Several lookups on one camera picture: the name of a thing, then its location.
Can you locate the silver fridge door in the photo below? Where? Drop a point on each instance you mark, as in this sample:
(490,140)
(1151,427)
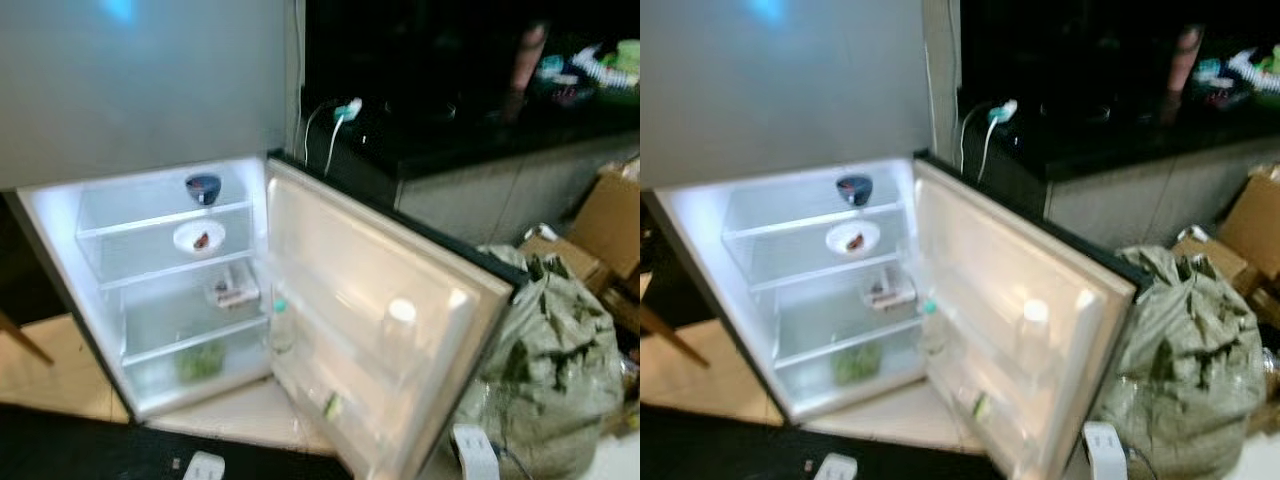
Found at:
(380,300)
(1030,300)

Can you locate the clear water bottle green label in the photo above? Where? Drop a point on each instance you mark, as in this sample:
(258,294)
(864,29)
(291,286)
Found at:
(982,406)
(331,406)

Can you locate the silver two-door fridge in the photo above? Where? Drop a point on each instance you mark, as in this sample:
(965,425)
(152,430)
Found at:
(140,80)
(780,80)

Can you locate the clear fridge door shelf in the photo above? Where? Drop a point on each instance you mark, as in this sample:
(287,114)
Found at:
(990,330)
(340,330)
(1000,440)
(350,440)

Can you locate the large open cardboard box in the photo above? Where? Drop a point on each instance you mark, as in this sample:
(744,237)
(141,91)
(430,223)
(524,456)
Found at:
(1255,225)
(610,220)

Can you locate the grey kitchen cabinet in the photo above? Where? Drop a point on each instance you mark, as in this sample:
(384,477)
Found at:
(1130,205)
(500,200)

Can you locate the grey-green woven sack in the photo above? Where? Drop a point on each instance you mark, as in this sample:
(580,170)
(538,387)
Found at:
(545,380)
(1185,380)

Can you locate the blue white striped cloth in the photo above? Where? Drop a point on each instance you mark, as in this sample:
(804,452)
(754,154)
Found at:
(1245,70)
(590,70)

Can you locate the green plastic basket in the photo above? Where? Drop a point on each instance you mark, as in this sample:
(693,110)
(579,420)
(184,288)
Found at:
(630,60)
(1272,72)

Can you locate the white bowl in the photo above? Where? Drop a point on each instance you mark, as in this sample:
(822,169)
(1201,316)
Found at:
(836,238)
(183,238)

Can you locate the black kitchen counter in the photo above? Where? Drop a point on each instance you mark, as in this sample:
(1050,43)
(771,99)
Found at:
(1120,130)
(470,130)

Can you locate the pink bottle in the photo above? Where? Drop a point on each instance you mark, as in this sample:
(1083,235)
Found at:
(530,60)
(1186,60)

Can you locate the brown food piece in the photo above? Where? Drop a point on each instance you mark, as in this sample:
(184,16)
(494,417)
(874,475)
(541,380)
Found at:
(203,240)
(857,242)

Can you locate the dark blue cup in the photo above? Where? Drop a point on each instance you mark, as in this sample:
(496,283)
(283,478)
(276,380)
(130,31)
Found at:
(203,188)
(855,189)

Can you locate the clear crisper drawer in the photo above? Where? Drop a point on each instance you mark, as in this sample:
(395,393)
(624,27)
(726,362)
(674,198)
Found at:
(815,378)
(160,375)

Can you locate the clear plastic food tray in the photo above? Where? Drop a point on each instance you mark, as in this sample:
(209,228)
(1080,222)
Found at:
(234,288)
(888,290)

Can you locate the clear bottle white cap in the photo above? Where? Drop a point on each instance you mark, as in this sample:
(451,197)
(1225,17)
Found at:
(399,335)
(1033,335)

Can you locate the clear bottle teal cap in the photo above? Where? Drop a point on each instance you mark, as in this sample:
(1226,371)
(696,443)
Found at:
(282,328)
(934,330)

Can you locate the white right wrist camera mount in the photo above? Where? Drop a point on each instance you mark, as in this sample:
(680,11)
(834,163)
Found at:
(476,455)
(1106,452)

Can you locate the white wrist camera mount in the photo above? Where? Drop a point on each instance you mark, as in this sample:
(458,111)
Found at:
(1106,452)
(476,455)
(836,468)
(204,468)

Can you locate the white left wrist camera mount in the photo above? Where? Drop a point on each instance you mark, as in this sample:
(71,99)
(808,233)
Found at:
(204,468)
(836,468)

